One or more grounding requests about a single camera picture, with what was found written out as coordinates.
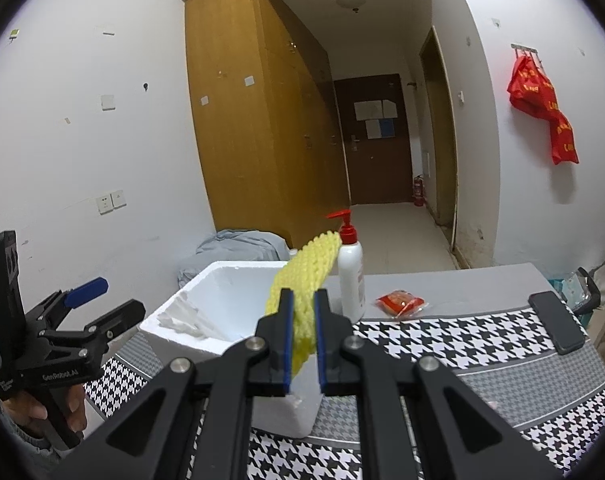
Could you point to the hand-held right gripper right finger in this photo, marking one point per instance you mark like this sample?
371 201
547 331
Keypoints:
321 355

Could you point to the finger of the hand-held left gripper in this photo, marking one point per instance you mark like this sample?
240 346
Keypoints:
117 322
85 291

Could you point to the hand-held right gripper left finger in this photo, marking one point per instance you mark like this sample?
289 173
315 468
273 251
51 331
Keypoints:
286 355

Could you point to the white foam box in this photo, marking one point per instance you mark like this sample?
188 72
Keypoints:
242 285

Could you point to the yellow foam fruit net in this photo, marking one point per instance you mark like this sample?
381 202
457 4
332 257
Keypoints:
307 270

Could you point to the person's left hand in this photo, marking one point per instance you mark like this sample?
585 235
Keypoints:
76 407

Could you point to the white pump bottle red cap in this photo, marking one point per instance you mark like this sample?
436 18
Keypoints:
351 275

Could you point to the red snack packet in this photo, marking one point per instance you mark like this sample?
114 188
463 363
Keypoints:
400 303

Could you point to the grey bedding pile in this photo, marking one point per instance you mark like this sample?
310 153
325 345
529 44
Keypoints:
232 247

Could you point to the houndstooth tablecloth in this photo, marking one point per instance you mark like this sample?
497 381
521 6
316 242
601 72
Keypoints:
457 340

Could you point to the red fire extinguisher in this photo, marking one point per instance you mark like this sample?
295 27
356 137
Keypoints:
419 192

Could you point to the dark brown entrance door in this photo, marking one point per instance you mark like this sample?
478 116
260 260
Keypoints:
377 170

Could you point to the wooden wardrobe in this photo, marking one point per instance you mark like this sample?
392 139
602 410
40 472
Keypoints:
242 135

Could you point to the white paper notice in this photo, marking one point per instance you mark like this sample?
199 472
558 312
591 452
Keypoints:
373 129
367 111
389 109

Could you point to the blue paper notice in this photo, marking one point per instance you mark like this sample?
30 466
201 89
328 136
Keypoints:
387 128

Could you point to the black smartphone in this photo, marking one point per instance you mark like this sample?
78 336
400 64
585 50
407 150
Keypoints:
557 322

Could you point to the red plastic bag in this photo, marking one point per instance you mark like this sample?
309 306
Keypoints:
565 140
530 87

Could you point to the round ceiling lamp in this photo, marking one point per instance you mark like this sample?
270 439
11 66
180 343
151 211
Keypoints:
351 0

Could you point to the white wall socket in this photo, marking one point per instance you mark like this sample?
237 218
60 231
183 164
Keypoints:
118 199
102 205

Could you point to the white wall switch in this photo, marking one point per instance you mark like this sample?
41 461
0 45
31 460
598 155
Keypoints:
108 102

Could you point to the white wall plate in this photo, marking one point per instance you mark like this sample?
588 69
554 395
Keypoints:
105 32

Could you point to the metal wall hook rack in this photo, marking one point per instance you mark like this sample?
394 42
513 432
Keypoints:
525 48

